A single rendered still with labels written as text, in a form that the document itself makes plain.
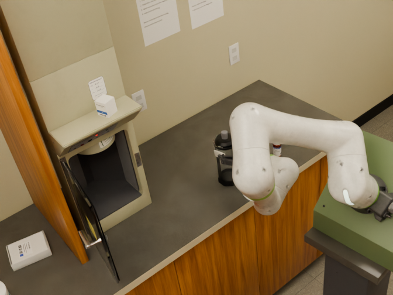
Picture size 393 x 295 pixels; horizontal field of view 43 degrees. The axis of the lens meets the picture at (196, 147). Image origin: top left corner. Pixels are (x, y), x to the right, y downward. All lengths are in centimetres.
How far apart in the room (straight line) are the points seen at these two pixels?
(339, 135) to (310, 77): 173
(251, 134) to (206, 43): 124
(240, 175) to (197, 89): 133
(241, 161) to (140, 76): 112
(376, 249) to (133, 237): 95
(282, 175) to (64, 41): 90
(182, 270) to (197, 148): 64
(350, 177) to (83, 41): 99
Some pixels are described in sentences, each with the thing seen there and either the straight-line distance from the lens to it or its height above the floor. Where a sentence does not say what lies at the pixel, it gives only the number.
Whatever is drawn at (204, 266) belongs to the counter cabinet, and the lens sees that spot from 228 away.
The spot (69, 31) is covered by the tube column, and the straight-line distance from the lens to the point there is 172.
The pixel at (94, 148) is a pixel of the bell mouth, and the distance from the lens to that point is 196.
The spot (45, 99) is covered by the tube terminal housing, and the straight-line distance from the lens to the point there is 176.
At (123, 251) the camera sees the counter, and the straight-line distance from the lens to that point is 209.
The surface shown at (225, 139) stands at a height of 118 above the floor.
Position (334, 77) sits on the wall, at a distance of 363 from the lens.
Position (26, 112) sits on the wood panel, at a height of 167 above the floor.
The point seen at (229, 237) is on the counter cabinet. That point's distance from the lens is 228.
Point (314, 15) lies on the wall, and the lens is 323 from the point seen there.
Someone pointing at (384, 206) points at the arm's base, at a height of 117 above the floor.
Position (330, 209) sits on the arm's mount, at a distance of 198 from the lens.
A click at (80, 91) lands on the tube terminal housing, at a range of 180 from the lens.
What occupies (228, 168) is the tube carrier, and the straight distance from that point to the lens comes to 219.
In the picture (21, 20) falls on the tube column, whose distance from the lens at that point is 165.
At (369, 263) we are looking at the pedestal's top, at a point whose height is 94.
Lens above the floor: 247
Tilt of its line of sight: 38 degrees down
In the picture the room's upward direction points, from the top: 9 degrees counter-clockwise
